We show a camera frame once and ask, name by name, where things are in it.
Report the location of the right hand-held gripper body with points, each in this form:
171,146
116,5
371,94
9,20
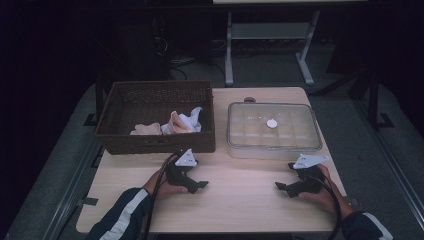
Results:
308,180

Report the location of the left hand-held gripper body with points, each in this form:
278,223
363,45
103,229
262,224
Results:
176,173

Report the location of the white divided storage box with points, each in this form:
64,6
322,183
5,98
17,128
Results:
266,154

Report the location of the pink sock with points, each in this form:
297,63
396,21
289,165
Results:
178,123

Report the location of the beige sheer sock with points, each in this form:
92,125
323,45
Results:
146,129

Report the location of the clear plastic box lid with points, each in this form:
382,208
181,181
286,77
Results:
290,126

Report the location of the white sock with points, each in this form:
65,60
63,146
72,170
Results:
195,116

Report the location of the brown wicker basket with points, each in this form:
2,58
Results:
150,100

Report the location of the person's left hand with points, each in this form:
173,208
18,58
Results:
160,188

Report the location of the person's right hand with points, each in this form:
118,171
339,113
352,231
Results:
328,200

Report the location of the grey tape strip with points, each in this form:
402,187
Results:
351,201
88,201

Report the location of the round table grommet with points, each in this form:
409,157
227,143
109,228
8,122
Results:
250,99

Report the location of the black metal stand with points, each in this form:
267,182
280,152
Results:
374,100
99,100

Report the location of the white metal stand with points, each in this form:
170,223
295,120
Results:
266,31

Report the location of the grey metal floor rail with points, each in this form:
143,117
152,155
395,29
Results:
393,166
71,193

